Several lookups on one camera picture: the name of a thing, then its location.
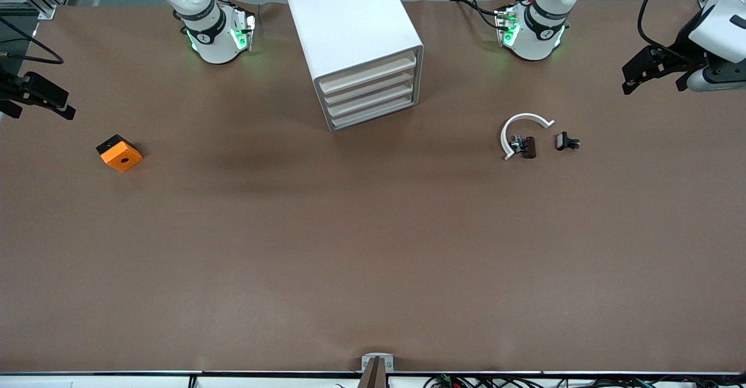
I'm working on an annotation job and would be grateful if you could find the black base power cable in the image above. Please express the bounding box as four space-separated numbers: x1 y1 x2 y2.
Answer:
452 0 503 30

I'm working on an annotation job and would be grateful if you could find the grey camera post bracket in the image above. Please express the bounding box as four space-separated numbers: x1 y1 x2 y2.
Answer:
358 353 395 388

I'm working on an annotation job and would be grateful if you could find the white cabinet drawer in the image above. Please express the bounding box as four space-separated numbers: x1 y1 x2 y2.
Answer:
319 51 417 94
322 65 417 105
328 91 420 130
325 78 418 117

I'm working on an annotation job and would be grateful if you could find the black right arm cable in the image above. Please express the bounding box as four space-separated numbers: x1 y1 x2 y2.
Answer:
0 17 64 65

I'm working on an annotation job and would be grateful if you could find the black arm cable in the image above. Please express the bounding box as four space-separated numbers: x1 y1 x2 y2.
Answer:
0 17 64 65
638 0 678 58

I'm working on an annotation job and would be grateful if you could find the brown table cover mat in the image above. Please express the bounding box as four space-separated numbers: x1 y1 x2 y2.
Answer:
0 0 746 375

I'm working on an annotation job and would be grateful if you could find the white table edge rail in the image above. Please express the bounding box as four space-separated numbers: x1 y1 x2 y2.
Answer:
0 371 746 388

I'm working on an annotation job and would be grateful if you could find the small brown clip part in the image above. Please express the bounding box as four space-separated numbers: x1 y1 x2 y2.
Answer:
510 135 537 159

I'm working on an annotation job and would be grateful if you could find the white drawer cabinet housing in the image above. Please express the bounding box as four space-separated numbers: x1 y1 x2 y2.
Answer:
282 0 424 132

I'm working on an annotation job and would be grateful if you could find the white curved plastic part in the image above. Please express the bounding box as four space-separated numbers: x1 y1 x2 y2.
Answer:
500 113 555 161

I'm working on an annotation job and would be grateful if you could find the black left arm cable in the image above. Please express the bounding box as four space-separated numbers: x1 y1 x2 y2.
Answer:
638 0 678 58

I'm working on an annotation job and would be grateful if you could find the tangled cable bundle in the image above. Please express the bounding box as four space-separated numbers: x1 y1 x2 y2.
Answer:
423 375 746 388

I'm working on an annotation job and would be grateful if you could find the orange black square block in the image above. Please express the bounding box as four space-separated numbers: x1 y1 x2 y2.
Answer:
96 135 143 173

